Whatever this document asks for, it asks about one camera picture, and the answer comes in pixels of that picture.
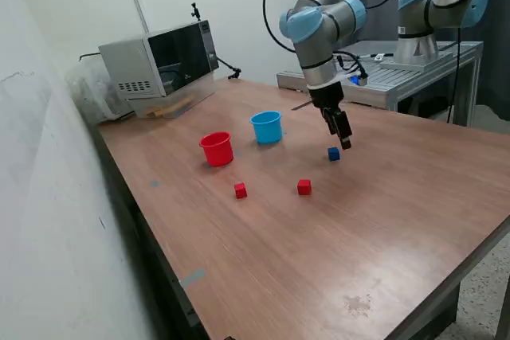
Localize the aluminium robot mounting plate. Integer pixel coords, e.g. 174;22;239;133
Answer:
379;49;454;72

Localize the thin white rod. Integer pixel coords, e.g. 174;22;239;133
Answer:
133;0;151;34

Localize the blue plastic cup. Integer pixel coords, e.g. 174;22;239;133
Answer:
249;110;284;145

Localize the black cable beside stand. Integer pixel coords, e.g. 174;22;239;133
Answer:
445;27;463;124

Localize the grey tape strip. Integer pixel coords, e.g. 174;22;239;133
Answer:
178;268;206;289

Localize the silver microwave oven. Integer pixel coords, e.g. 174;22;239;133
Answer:
98;20;220;100

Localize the clear plastic bag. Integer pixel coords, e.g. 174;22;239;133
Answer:
65;55;135;126

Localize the dark grey curtain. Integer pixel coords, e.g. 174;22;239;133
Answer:
308;0;510;122

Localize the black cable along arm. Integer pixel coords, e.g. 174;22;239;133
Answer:
261;0;422;75

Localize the red plastic cup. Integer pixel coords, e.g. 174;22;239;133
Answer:
198;131;234;168

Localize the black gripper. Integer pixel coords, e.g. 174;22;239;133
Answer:
308;81;352;150

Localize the aluminium profile robot stand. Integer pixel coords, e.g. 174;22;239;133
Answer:
277;40;485;128

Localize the white camera bracket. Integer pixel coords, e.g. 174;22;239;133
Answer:
306;72;362;91

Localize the cable with silver plug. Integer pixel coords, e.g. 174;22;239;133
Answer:
358;52;395;63

